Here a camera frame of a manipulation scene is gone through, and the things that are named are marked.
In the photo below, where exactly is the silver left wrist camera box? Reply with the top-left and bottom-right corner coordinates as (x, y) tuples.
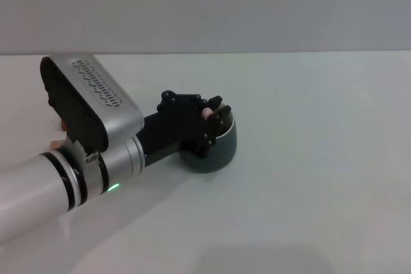
(39, 55), (144, 153)

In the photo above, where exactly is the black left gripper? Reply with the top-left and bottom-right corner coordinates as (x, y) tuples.
(136, 90), (232, 166)

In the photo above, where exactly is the dark grey ceramic cup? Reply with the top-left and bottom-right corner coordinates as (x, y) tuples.
(178, 103), (239, 175)

